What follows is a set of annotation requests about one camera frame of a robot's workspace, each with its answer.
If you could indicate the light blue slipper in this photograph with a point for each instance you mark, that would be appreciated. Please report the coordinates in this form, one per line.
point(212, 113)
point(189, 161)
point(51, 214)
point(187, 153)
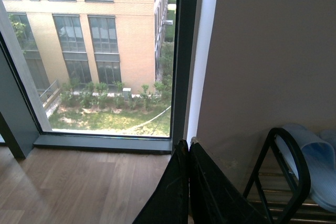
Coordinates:
point(320, 159)
point(329, 136)

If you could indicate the black metal shoe rack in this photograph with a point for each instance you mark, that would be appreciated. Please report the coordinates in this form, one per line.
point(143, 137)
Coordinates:
point(277, 193)

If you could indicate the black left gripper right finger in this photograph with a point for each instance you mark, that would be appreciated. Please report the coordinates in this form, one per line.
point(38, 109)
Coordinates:
point(214, 199)

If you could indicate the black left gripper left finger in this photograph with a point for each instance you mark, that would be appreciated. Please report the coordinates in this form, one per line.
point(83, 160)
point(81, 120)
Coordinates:
point(169, 202)

